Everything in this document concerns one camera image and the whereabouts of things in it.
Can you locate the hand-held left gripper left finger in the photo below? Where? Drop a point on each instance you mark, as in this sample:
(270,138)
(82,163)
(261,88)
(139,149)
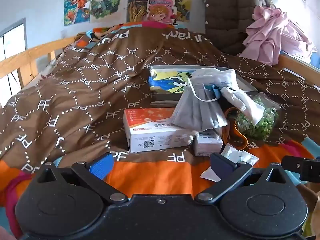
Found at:
(101,166)

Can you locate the brown quilted jacket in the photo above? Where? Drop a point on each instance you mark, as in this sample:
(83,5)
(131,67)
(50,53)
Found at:
(220,17)

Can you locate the orange and white box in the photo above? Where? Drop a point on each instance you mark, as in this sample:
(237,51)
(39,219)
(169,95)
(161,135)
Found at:
(150,137)

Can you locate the grey face mask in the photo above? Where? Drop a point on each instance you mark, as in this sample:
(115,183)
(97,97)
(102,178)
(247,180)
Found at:
(197,112)

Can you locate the pink girl wall poster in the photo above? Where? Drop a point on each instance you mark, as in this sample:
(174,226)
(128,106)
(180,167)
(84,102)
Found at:
(161,12)

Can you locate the blond boy wall poster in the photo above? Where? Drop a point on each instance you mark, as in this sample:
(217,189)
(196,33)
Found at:
(106,1)

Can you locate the white crumpled paper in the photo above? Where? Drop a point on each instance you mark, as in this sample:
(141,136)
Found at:
(240,156)

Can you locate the white cloth with blue print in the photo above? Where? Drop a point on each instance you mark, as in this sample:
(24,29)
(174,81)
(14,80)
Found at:
(215,76)

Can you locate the glass jar of green stars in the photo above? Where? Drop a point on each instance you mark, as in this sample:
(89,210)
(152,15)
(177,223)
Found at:
(261,127)

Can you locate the wooden bed frame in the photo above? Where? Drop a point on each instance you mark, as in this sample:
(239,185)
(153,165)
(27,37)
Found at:
(30,55)

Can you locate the grey tray with cartoon picture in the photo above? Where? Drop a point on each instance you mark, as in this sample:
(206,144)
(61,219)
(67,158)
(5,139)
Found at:
(165,80)

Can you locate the underwater fish wall poster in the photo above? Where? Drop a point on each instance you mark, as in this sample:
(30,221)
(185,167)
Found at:
(140,7)

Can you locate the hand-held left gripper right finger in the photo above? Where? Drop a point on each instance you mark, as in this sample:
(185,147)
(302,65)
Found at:
(221,162)

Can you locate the white gauze towel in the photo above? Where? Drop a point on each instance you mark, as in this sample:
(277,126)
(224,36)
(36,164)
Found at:
(246,107)

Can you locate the orange-haired girl wall poster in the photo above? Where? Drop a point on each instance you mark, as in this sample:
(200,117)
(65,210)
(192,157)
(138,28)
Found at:
(76,5)

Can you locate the grey window frame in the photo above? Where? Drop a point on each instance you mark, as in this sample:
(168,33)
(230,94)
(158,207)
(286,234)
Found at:
(12,42)

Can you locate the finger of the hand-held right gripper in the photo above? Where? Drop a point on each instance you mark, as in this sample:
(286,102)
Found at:
(292,164)

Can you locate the light blue cloth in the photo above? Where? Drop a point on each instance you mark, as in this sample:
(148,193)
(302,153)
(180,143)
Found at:
(315,60)

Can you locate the small drink carton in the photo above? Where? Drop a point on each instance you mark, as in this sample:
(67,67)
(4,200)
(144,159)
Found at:
(207,145)

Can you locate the brown printed blanket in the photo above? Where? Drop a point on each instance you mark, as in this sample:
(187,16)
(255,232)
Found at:
(75,92)

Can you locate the pink cloth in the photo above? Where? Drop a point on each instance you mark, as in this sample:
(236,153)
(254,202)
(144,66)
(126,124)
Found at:
(270,35)

